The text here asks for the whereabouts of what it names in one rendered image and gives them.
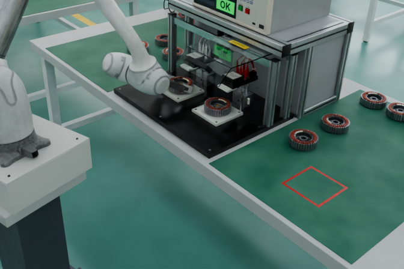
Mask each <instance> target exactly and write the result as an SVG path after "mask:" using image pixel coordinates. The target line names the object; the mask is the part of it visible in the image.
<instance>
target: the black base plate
mask: <svg viewBox="0 0 404 269"><path fill-rule="evenodd" d="M166 72H167V74H169V75H171V76H174V77H177V76H180V77H182V76H183V77H188V78H190V79H192V80H193V81H194V85H196V86H198V87H199V88H201V83H199V82H197V81H196V74H193V73H192V72H190V71H187V70H185V69H184V68H181V67H178V68H176V71H173V72H170V71H166ZM203 90H204V93H202V94H199V95H196V96H195V97H191V98H189V99H186V100H183V101H181V102H176V101H174V100H173V99H171V98H169V97H168V96H166V95H165V94H163V93H162V94H160V95H149V94H146V93H143V92H141V91H139V90H137V89H135V88H134V87H133V86H132V85H129V84H126V85H123V86H119V87H117V88H114V93H115V94H117V95H118V96H119V97H121V98H122V99H123V100H125V101H127V102H128V103H129V104H131V105H132V106H134V107H135V108H137V109H138V110H140V111H141V112H142V113H144V114H145V115H147V116H148V117H149V118H151V119H152V120H154V121H155V122H157V123H158V124H160V125H161V126H162V127H164V128H165V129H167V130H168V131H170V132H171V133H172V134H174V135H175V136H177V137H178V138H180V139H181V140H182V141H184V142H186V143H187V144H188V145H190V146H191V147H193V148H194V149H195V150H197V151H198V152H200V153H201V154H202V155H204V156H206V157H207V158H208V159H210V158H212V157H214V156H217V155H218V154H220V153H223V152H224V151H227V150H229V149H231V148H233V147H235V146H237V145H239V144H241V143H243V142H245V141H248V140H250V139H252V138H254V137H256V136H258V135H260V134H262V133H264V132H266V131H268V130H270V129H272V128H274V127H276V126H278V125H280V124H283V123H285V122H287V121H289V120H291V119H293V117H294V113H291V112H290V116H289V117H288V118H286V119H283V117H280V108H281V107H280V106H278V105H275V112H274V121H273V125H270V127H267V126H266V125H263V115H264V109H265V98H263V97H261V96H259V95H257V94H255V93H254V97H253V103H252V105H250V106H247V107H242V112H243V115H241V116H239V117H237V118H235V119H232V120H230V121H228V122H225V123H223V124H221V125H219V126H214V125H213V124H211V123H210V122H208V121H206V120H205V119H203V118H202V117H200V116H198V115H197V114H195V113H193V112H192V109H193V108H196V107H199V106H201V105H203V104H204V102H205V101H206V100H207V99H209V98H212V97H218V98H219V97H221V98H226V99H227V100H229V101H230V102H231V105H232V106H233V107H235V108H236V109H238V110H240V105H239V104H237V103H235V102H233V101H232V100H233V91H231V92H225V91H223V90H222V89H220V88H218V87H217V86H216V85H214V84H213V85H209V86H205V85H203ZM250 92H251V91H250ZM252 93H253V92H252Z"/></svg>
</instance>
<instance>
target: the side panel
mask: <svg viewBox="0 0 404 269"><path fill-rule="evenodd" d="M351 38H352V32H351V33H348V34H345V35H342V36H340V37H337V38H334V39H332V40H329V41H326V42H324V43H320V44H318V45H315V46H313V47H310V48H308V49H307V56H306V61H305V68H304V76H303V81H302V88H301V96H300V101H299V108H298V114H297V115H295V114H294V117H295V118H296V117H297V119H300V118H303V117H305V116H307V115H309V114H311V113H313V112H315V111H317V110H319V109H321V108H323V107H325V106H327V105H329V104H331V103H333V102H335V101H337V100H339V98H340V93H341V87H342V83H343V78H344V72H345V68H346V63H347V56H348V53H349V47H350V41H351Z"/></svg>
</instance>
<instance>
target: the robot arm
mask: <svg viewBox="0 0 404 269"><path fill-rule="evenodd" d="M93 1H94V2H95V3H96V5H97V6H98V8H99V9H100V10H101V12H102V13H103V15H104V16H105V17H106V18H107V20H108V21H109V22H110V24H111V25H112V26H113V28H114V29H115V30H116V32H117V33H118V34H119V36H120V37H121V38H122V40H123V41H124V42H125V44H126V46H127V47H128V49H129V51H130V54H131V55H128V54H125V53H120V52H112V53H108V54H107V55H106V56H105V58H104V60H103V63H102V68H103V71H104V72H105V73H106V74H107V75H109V76H111V77H112V78H114V79H117V80H119V81H121V82H124V83H127V84H129V85H132V86H133V87H134V88H135V89H137V90H139V91H141V92H143V93H146V94H149V95H160V94H162V93H164V92H165V91H166V90H167V89H168V87H171V88H174V89H177V90H179V91H180V92H188V93H191V92H192V90H193V88H194V87H193V86H189V85H185V84H180V83H177V82H175V81H173V80H170V79H171V78H172V77H174V76H171V75H169V74H167V72H166V71H165V70H163V68H162V67H161V66H160V64H159V63H158V62H157V60H156V58H155V57H154V56H151V55H149V54H148V52H147V50H146V48H145V46H144V44H143V43H142V41H141V39H140V38H139V36H138V34H137V33H136V32H135V30H134V29H133V27H132V25H131V24H130V23H129V21H128V20H127V19H126V17H125V15H124V14H123V13H122V11H121V10H120V8H119V7H118V5H117V4H116V2H115V1H114V0H93ZM28 2H29V0H0V167H2V168H6V167H9V166H10V165H12V164H13V163H14V162H16V161H18V160H20V159H22V158H24V157H29V158H32V159H34V158H36V157H38V150H39V149H41V148H44V147H48V146H49V145H50V144H51V140H50V139H48V138H43V137H41V136H39V135H37V134H36V133H35V130H34V125H33V120H32V112H31V107H30V103H29V99H28V95H27V93H26V89H25V86H24V84H23V82H22V81H21V79H20V77H19V76H18V75H17V74H16V73H15V72H14V71H13V70H12V69H10V68H9V66H8V63H7V60H5V57H6V55H7V52H8V50H9V48H10V45H11V42H12V41H13V38H14V35H15V33H16V31H17V28H18V26H19V23H20V21H21V19H22V16H23V14H24V12H25V10H26V7H27V5H28Z"/></svg>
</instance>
